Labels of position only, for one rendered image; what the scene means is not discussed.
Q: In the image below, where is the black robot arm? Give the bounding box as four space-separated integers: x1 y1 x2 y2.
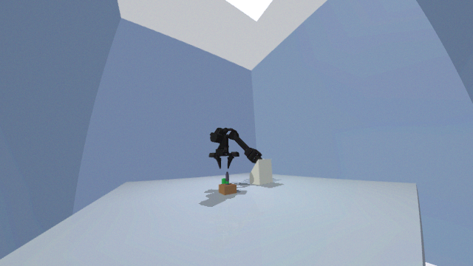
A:
210 128 263 163

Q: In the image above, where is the tan wooden block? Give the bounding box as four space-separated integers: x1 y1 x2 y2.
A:
218 183 237 195

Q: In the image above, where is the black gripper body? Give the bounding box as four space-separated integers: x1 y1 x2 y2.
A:
208 143 239 157

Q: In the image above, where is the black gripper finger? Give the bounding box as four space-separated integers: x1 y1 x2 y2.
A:
214 157 221 169
228 157 234 169

